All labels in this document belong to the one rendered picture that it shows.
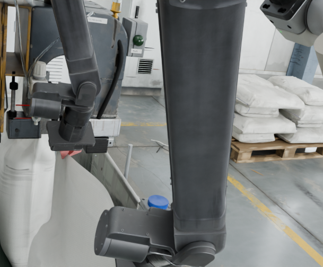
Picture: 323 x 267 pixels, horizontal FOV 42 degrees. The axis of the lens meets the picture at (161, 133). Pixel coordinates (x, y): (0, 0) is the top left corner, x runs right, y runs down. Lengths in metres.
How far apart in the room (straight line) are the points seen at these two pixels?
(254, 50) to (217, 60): 6.18
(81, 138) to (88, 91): 0.16
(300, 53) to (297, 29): 6.05
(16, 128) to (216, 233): 0.74
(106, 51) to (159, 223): 0.65
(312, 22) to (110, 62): 0.51
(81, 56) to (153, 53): 4.19
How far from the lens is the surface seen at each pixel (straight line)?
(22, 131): 1.11
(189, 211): 0.44
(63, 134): 0.94
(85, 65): 0.82
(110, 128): 1.17
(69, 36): 0.80
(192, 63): 0.29
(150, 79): 5.06
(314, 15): 0.86
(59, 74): 3.97
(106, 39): 1.09
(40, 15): 1.04
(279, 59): 6.80
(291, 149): 4.12
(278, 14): 0.87
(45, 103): 0.87
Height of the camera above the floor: 1.47
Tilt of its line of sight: 21 degrees down
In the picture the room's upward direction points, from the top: 11 degrees clockwise
